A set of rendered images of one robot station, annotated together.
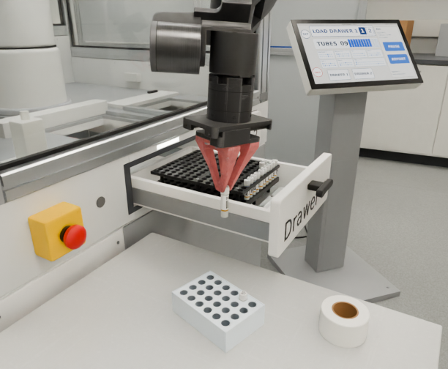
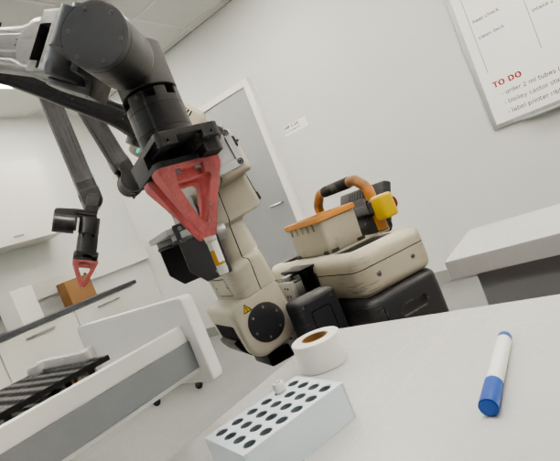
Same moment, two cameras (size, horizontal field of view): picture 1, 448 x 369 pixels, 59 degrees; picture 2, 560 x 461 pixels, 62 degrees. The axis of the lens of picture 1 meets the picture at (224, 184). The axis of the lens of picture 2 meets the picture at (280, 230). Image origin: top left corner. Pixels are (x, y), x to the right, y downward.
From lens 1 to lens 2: 0.61 m
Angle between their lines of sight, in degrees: 80
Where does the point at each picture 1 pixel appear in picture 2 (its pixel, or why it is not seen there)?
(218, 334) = (338, 402)
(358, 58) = not seen: outside the picture
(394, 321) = not seen: hidden behind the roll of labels
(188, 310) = (285, 440)
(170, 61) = (139, 48)
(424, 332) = not seen: hidden behind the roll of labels
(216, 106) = (177, 117)
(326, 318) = (325, 342)
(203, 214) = (90, 422)
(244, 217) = (153, 363)
